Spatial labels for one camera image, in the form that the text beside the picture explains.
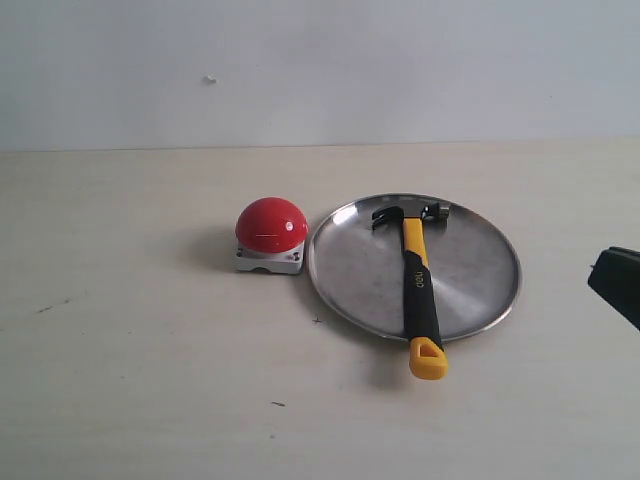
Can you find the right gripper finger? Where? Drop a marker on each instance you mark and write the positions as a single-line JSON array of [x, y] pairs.
[[615, 278]]

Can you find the yellow black claw hammer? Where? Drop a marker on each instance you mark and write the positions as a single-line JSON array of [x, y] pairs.
[[427, 357]]

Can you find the red dome push button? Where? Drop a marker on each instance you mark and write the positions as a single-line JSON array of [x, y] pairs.
[[271, 233]]

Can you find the round steel plate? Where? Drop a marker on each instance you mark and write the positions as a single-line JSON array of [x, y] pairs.
[[357, 270]]

